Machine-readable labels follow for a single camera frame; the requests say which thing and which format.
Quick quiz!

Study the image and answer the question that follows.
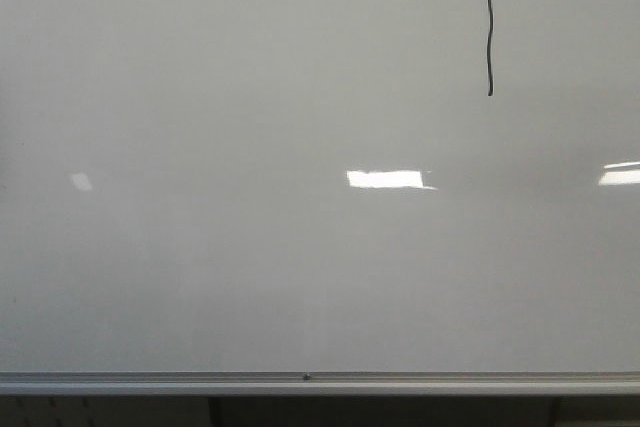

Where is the white whiteboard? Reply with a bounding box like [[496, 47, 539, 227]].
[[1, 0, 639, 372]]

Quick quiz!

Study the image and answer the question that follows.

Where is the grey aluminium marker tray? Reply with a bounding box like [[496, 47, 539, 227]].
[[1, 372, 639, 397]]

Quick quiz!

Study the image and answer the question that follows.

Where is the dark whiteboard stand frame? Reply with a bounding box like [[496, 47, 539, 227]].
[[1, 396, 639, 426]]

